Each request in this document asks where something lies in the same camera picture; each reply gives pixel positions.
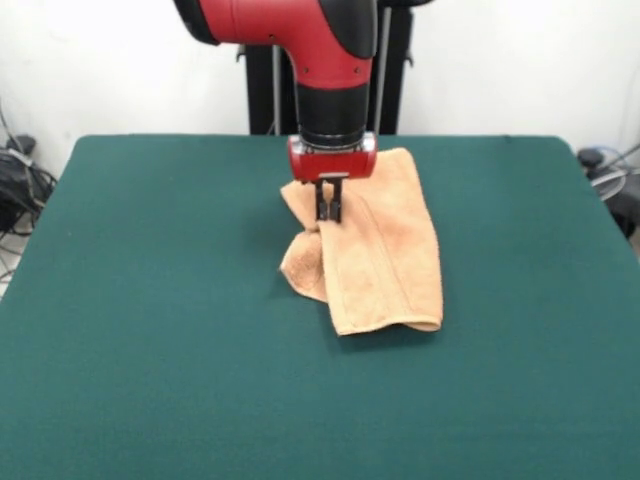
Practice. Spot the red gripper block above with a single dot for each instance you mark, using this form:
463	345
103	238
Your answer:
332	165

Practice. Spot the tan terry towel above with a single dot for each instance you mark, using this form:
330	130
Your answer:
385	240

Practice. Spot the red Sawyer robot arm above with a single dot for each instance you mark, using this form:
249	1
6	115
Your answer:
310	40

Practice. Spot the dark green table cloth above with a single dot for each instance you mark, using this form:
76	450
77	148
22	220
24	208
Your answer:
125	325

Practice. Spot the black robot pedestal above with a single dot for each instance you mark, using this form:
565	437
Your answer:
390	75

